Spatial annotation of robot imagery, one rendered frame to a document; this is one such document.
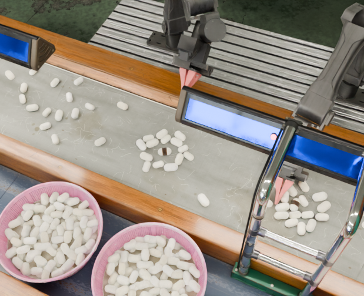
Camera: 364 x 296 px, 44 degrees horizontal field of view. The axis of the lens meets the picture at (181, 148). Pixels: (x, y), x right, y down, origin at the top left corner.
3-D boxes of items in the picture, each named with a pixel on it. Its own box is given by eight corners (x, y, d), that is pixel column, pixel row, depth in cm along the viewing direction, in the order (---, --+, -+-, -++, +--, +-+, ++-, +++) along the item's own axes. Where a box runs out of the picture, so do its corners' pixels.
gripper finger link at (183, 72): (195, 101, 119) (206, 67, 117) (170, 93, 121) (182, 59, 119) (201, 103, 125) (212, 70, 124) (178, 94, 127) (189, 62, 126)
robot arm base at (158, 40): (197, 42, 150) (205, 29, 154) (143, 27, 155) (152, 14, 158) (197, 60, 157) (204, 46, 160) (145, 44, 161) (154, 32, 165)
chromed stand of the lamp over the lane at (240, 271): (256, 214, 122) (283, 110, 86) (329, 243, 117) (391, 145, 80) (230, 277, 113) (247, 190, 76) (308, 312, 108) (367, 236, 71)
